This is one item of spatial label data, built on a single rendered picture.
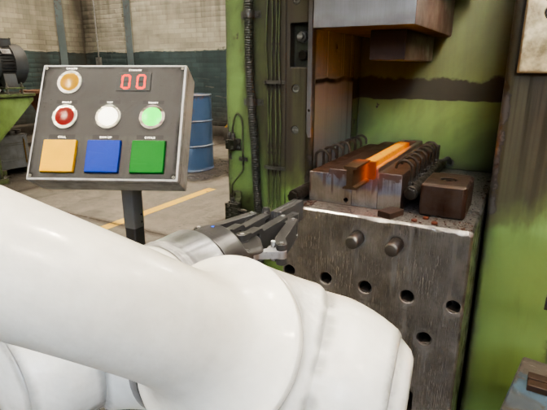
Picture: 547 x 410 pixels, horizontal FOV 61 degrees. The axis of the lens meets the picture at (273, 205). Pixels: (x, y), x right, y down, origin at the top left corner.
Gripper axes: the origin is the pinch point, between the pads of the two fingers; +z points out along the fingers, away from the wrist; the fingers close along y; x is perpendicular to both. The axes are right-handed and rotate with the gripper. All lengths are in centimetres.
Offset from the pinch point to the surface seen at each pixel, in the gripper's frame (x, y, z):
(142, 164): -0.2, -44.1, 17.7
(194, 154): -77, -310, 372
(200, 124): -43, -305, 380
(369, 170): 0.2, 1.4, 33.5
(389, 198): -5.4, 5.3, 35.1
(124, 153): 2, -49, 18
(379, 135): 0, -11, 83
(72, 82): 17, -65, 19
